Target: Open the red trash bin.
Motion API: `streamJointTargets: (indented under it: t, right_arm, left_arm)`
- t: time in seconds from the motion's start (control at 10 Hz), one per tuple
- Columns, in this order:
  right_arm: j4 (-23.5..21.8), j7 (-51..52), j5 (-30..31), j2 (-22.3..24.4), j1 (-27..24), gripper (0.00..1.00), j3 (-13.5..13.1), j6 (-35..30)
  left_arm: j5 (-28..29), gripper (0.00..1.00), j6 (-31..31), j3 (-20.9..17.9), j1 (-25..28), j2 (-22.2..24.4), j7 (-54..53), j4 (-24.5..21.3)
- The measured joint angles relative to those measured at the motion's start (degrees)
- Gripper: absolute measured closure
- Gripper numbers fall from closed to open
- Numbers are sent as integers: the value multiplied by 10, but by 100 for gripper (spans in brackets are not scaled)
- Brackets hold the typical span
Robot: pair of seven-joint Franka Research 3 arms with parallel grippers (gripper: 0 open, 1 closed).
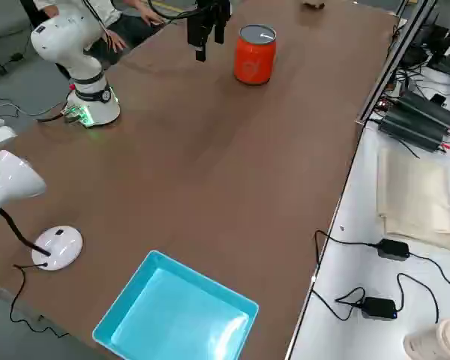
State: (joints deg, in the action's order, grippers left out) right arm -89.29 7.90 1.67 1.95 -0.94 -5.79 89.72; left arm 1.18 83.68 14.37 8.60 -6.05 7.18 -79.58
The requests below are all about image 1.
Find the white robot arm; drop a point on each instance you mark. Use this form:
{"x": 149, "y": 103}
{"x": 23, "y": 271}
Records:
{"x": 80, "y": 56}

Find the person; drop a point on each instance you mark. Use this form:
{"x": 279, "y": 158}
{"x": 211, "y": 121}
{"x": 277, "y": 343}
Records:
{"x": 97, "y": 11}

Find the white device yellow sticker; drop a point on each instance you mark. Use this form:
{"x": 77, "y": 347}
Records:
{"x": 0, "y": 138}

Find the person's left forearm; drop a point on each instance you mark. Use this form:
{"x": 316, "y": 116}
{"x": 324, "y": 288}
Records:
{"x": 137, "y": 4}

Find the black power adapter blue light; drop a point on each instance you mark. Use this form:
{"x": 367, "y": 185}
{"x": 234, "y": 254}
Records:
{"x": 378, "y": 308}

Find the folded beige cloth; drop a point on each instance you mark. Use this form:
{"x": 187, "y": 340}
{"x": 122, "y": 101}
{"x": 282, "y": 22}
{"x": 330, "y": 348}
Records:
{"x": 412, "y": 195}

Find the small black phone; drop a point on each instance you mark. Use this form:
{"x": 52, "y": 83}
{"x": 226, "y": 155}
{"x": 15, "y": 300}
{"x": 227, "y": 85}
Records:
{"x": 438, "y": 99}

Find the blue plastic tray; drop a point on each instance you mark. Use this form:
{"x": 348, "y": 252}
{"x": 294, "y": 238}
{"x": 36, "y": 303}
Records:
{"x": 180, "y": 311}

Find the silver aluminium frame rail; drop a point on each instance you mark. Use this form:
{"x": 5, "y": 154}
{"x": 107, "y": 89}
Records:
{"x": 388, "y": 63}

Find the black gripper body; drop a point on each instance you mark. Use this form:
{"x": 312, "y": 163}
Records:
{"x": 215, "y": 9}

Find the red trash bin grey lid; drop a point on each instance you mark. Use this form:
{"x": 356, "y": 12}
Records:
{"x": 253, "y": 62}

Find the black finned power supply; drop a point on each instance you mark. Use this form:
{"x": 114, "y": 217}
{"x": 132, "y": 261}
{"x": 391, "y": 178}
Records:
{"x": 412, "y": 131}
{"x": 429, "y": 108}

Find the black monitor stand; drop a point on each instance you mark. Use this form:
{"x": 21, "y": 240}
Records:
{"x": 444, "y": 56}

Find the white desk lamp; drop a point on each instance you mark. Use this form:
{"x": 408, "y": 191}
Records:
{"x": 58, "y": 249}

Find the beige plastic spool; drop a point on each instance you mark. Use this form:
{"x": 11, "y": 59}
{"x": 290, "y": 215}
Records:
{"x": 438, "y": 341}

